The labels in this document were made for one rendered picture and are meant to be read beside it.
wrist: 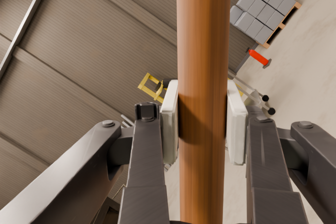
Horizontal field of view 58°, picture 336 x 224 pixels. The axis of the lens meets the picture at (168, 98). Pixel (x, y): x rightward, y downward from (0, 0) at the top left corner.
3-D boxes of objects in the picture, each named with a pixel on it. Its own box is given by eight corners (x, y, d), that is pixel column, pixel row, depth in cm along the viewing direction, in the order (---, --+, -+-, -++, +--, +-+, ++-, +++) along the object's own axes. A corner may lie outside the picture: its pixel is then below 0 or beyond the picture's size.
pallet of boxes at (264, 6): (290, 5, 720) (253, -23, 709) (301, 5, 646) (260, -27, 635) (260, 44, 751) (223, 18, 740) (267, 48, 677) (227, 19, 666)
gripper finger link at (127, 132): (157, 168, 14) (95, 167, 14) (167, 127, 19) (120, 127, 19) (156, 139, 14) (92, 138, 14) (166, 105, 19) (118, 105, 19)
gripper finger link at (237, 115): (232, 111, 15) (248, 111, 15) (223, 79, 22) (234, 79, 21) (230, 166, 16) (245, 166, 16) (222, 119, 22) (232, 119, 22)
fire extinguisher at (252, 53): (265, 70, 606) (244, 55, 600) (263, 67, 627) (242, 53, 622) (273, 60, 598) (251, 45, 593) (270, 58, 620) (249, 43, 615)
